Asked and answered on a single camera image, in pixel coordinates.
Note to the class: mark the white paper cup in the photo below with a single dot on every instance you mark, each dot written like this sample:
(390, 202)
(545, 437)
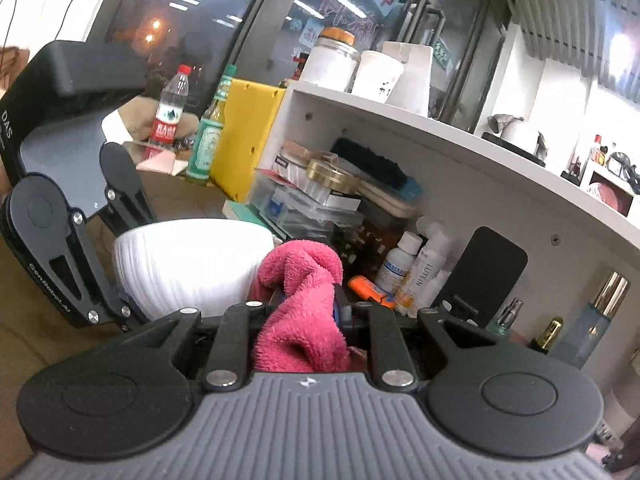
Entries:
(377, 77)

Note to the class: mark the yellow box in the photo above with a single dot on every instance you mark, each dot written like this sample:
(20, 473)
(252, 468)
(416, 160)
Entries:
(245, 135)

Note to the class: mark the teal and white box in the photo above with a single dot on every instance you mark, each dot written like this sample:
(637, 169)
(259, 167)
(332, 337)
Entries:
(237, 210)

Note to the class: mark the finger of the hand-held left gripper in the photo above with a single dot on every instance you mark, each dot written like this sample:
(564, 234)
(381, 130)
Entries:
(125, 185)
(95, 280)

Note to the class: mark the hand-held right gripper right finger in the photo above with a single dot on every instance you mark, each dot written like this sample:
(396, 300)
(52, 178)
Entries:
(387, 340)

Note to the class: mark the black brush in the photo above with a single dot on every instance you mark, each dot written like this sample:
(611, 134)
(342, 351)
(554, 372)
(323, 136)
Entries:
(370, 160)

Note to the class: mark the dark patterned box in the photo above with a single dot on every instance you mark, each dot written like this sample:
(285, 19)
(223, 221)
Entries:
(360, 245)

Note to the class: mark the pink paper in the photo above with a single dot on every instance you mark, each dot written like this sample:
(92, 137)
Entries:
(160, 164)

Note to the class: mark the green glass bottle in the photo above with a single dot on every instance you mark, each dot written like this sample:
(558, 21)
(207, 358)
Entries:
(207, 140)

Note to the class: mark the white bowl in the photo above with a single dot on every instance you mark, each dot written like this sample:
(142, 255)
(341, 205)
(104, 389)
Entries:
(185, 265)

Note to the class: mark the glass jar with orange lid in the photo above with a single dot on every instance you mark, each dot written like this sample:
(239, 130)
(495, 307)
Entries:
(327, 62)

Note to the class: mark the blue perfume bottle silver cap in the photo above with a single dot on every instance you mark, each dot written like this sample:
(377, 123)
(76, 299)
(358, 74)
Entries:
(592, 320)

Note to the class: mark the black tray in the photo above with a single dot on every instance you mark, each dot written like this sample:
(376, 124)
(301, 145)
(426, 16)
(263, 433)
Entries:
(515, 142)

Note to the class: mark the black phone on stand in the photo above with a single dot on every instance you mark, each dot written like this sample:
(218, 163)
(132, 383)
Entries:
(480, 275)

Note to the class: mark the white shelf unit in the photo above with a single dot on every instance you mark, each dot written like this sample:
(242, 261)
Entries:
(450, 140)

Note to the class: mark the stack of clear plastic boxes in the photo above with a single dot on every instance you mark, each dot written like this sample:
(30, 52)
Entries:
(300, 205)

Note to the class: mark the gold lid tin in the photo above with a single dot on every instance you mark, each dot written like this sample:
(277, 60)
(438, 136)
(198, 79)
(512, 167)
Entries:
(330, 176)

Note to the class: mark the orange utility knife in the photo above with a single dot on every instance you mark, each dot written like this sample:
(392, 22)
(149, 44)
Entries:
(370, 290)

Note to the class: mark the water bottle with red label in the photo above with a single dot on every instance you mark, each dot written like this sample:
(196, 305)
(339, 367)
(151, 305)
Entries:
(170, 110)

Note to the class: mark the dark bottle with gold cap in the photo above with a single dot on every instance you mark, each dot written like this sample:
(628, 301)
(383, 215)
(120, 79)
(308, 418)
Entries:
(547, 335)

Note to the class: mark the white bottle with blue label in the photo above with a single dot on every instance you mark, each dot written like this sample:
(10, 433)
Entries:
(397, 265)

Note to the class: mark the beige flat box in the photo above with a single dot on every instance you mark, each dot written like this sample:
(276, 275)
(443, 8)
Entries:
(385, 200)

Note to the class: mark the blue sponge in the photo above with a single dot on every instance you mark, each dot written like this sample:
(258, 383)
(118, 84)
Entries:
(412, 189)

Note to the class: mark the pink cloth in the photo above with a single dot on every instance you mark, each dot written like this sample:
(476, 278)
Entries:
(300, 320)

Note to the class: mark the white carton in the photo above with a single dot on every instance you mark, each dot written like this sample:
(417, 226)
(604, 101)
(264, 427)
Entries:
(412, 80)

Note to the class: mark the small bottle with silver cap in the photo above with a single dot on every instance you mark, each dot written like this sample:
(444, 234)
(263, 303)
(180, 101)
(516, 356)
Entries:
(505, 317)

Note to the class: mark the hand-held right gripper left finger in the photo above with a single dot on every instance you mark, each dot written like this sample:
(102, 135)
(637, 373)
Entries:
(235, 340)

